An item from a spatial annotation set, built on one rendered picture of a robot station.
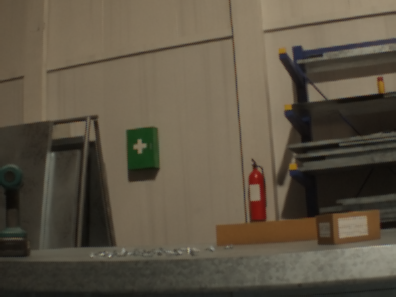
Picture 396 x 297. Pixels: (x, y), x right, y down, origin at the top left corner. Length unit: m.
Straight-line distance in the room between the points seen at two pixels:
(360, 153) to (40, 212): 2.66
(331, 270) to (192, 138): 5.28
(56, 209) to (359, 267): 3.43
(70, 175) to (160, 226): 2.25
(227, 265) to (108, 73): 5.91
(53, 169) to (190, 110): 2.37
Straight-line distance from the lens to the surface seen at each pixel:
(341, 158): 4.76
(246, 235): 1.55
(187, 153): 6.16
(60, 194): 4.21
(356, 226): 1.16
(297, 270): 0.95
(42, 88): 7.13
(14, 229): 1.42
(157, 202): 6.26
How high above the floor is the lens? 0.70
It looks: 10 degrees up
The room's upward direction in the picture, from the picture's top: 4 degrees counter-clockwise
